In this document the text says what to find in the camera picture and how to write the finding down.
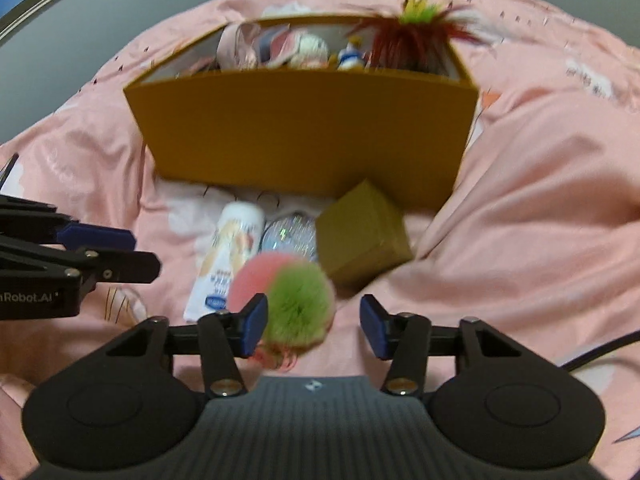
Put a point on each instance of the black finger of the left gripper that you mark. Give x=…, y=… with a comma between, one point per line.
x=117, y=266

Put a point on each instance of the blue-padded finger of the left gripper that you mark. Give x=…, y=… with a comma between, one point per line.
x=82, y=235

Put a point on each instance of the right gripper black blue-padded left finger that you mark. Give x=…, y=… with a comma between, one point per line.
x=223, y=338

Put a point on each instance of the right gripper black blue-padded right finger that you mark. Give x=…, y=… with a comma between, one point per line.
x=402, y=339

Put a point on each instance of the pink green fluffy pompom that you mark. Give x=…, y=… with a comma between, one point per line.
x=301, y=305

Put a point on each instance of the white lotion tube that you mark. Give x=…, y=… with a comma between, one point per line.
x=236, y=240

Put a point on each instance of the olive gold gift box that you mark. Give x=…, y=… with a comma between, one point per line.
x=361, y=236

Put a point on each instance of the glittery round case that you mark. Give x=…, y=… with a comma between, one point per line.
x=293, y=234

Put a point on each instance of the pink printed bed sheet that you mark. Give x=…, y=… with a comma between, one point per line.
x=540, y=239

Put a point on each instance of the orange cardboard storage box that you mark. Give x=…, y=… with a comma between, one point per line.
x=306, y=132

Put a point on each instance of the pink cloth item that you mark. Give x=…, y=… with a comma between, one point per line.
x=244, y=46

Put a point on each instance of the small duck figurine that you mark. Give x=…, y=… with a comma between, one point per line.
x=351, y=57

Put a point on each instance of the white knitted bunny toy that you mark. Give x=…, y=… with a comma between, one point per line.
x=311, y=52

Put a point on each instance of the red yellow feather toy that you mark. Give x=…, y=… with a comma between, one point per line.
x=417, y=38

